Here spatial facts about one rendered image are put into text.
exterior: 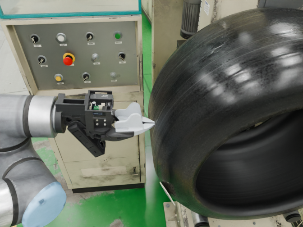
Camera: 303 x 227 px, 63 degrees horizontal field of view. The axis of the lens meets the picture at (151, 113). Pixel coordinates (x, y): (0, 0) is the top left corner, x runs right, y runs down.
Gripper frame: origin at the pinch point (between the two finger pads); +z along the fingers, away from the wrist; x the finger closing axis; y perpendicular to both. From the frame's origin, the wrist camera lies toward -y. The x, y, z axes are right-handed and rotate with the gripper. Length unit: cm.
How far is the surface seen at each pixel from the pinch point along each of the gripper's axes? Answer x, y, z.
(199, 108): -8.2, 12.7, 7.1
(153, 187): 59, -121, 22
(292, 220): -11, -27, 46
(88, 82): 62, -32, -22
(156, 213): 39, -121, 23
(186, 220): -6.6, -34.4, 15.4
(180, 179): -11.2, -5.2, 6.7
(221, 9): 26.1, 19.7, 20.0
